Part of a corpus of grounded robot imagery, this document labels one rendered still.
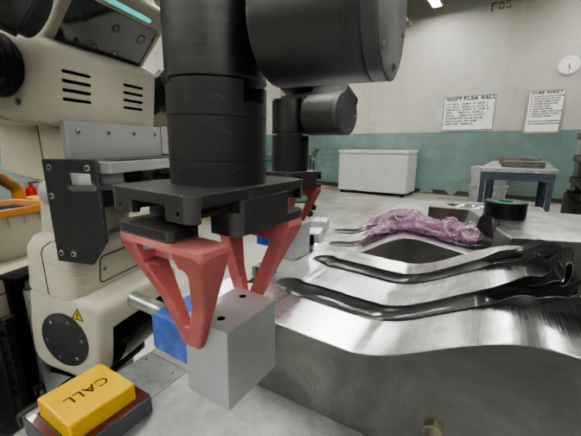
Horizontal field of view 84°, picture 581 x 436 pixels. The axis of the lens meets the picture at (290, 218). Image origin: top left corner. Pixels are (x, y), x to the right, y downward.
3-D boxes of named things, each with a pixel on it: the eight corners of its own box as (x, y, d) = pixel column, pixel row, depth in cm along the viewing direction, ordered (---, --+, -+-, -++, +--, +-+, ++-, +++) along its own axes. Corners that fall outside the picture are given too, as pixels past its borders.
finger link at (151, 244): (283, 326, 22) (285, 191, 20) (206, 390, 17) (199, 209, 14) (211, 299, 26) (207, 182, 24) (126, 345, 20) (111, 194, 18)
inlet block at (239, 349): (107, 340, 26) (99, 278, 25) (160, 313, 31) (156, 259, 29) (228, 413, 20) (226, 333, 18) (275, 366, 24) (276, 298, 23)
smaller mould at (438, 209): (426, 227, 106) (428, 206, 105) (433, 218, 119) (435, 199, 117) (498, 236, 96) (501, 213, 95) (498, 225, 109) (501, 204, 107)
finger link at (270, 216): (301, 310, 25) (305, 187, 22) (239, 362, 19) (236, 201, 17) (233, 288, 28) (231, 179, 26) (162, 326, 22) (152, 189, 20)
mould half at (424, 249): (294, 276, 67) (294, 224, 65) (316, 240, 92) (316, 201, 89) (579, 304, 55) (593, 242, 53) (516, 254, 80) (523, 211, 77)
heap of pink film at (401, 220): (354, 248, 66) (355, 210, 65) (358, 227, 83) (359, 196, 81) (495, 259, 60) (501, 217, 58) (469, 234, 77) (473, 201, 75)
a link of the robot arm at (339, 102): (314, 86, 56) (285, 50, 49) (376, 77, 49) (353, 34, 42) (293, 149, 54) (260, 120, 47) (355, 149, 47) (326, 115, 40)
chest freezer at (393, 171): (415, 193, 717) (418, 150, 696) (405, 197, 655) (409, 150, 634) (351, 188, 802) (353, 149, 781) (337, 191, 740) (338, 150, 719)
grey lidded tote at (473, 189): (466, 201, 611) (467, 184, 604) (470, 198, 644) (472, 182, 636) (503, 205, 575) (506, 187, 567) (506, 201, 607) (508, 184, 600)
